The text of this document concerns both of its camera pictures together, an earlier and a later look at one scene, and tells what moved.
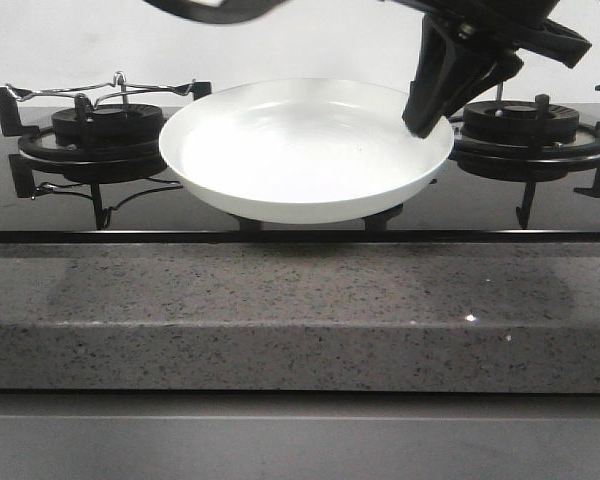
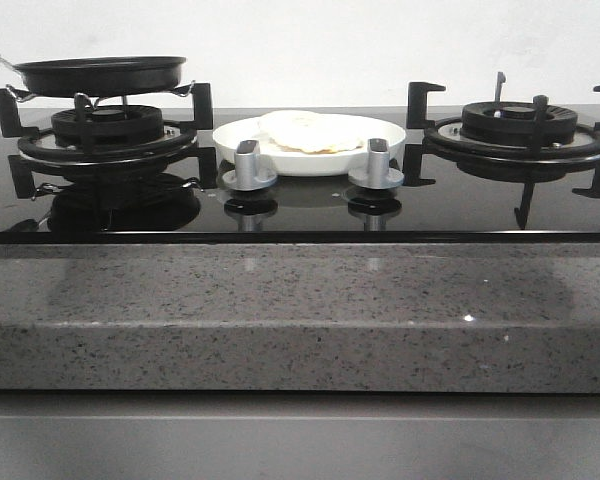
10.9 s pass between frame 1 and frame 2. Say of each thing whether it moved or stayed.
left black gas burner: stayed
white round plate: moved
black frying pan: moved
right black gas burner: stayed
